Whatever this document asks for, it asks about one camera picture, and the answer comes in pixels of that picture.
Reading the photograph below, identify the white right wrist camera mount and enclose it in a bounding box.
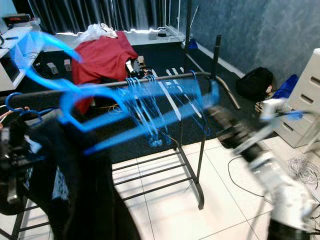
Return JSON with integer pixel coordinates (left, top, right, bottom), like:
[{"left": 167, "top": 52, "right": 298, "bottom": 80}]
[{"left": 250, "top": 97, "right": 291, "bottom": 151}]

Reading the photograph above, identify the grey cable coil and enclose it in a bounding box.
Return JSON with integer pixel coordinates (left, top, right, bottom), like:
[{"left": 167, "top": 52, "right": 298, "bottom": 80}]
[{"left": 286, "top": 155, "right": 320, "bottom": 192}]

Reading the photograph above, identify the white drawer cabinet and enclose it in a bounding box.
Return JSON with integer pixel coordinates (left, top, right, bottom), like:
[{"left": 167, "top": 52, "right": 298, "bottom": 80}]
[{"left": 271, "top": 47, "right": 320, "bottom": 149}]

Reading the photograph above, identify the black upright pole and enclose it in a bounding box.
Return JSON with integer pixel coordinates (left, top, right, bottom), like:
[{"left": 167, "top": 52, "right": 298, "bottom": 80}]
[{"left": 183, "top": 0, "right": 194, "bottom": 51}]

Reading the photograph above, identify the black garment with white print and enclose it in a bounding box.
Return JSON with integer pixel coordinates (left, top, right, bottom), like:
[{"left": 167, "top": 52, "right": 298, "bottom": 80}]
[{"left": 25, "top": 117, "right": 142, "bottom": 240}]

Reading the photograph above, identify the thin blue hanger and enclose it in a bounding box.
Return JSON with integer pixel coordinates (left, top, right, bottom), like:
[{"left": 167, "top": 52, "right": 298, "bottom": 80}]
[
  {"left": 124, "top": 75, "right": 148, "bottom": 146},
  {"left": 4, "top": 91, "right": 56, "bottom": 122},
  {"left": 142, "top": 72, "right": 168, "bottom": 147}
]

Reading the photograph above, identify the dark curtain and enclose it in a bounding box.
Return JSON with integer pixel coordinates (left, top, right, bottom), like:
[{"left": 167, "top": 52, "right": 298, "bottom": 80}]
[{"left": 26, "top": 0, "right": 187, "bottom": 36}]

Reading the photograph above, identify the black metal clothes rack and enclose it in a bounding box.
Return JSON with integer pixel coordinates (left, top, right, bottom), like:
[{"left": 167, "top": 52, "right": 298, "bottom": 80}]
[{"left": 0, "top": 34, "right": 242, "bottom": 240}]

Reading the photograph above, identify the black backpack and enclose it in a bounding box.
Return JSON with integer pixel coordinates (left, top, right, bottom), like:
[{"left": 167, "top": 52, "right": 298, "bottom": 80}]
[{"left": 235, "top": 66, "right": 275, "bottom": 103}]

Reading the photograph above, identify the blue plastic clothes hanger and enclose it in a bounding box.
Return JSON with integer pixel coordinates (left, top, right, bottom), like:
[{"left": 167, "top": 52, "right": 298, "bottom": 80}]
[{"left": 11, "top": 29, "right": 222, "bottom": 157}]

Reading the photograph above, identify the blue bag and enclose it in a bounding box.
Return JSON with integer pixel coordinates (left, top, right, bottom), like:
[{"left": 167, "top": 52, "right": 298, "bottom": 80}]
[{"left": 272, "top": 74, "right": 302, "bottom": 101}]

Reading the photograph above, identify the red cloth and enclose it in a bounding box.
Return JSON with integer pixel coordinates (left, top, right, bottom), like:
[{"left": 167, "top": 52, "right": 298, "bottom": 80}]
[{"left": 71, "top": 30, "right": 139, "bottom": 115}]

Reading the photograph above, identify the black floor cable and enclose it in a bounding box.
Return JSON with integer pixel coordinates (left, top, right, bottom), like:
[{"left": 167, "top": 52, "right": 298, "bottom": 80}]
[{"left": 227, "top": 155, "right": 271, "bottom": 198}]

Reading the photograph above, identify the white shelf unit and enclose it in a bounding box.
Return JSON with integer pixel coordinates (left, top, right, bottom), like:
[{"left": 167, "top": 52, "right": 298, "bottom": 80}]
[{"left": 0, "top": 25, "right": 47, "bottom": 93}]

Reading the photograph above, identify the white plastic bag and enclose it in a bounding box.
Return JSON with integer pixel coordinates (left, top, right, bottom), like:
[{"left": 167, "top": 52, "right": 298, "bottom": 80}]
[{"left": 79, "top": 22, "right": 117, "bottom": 43}]

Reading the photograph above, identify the black device with red display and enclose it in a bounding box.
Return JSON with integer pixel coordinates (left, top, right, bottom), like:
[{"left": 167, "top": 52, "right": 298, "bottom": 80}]
[{"left": 1, "top": 14, "right": 35, "bottom": 27}]

